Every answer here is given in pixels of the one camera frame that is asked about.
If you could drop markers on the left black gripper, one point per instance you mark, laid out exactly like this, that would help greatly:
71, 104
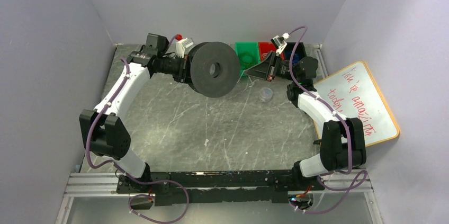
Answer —
186, 70

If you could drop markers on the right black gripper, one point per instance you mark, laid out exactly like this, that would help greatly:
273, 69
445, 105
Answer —
271, 71

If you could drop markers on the black cable spool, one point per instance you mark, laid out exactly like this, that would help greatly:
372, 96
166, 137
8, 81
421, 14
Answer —
214, 69

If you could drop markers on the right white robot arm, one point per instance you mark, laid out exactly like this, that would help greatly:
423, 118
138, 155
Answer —
342, 143

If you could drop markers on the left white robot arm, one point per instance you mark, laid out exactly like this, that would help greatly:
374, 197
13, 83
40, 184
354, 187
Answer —
105, 137

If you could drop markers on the green plastic bin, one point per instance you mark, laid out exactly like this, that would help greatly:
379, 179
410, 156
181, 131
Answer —
248, 55

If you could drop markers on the red plastic bin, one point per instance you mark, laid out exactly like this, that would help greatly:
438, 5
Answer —
264, 48

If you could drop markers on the clear round plastic container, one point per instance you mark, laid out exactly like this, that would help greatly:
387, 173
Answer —
266, 94

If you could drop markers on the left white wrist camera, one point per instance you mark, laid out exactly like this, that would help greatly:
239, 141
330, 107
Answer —
183, 45

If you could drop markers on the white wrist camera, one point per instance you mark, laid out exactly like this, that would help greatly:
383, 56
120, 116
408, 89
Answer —
279, 42
183, 45

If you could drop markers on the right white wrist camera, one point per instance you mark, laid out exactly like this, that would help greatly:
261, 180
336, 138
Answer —
279, 42

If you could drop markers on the whiteboard with wooden frame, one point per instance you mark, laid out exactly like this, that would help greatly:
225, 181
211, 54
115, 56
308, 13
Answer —
353, 92

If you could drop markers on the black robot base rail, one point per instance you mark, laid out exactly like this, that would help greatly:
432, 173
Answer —
276, 186

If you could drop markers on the aluminium extrusion frame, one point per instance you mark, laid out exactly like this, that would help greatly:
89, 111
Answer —
92, 198

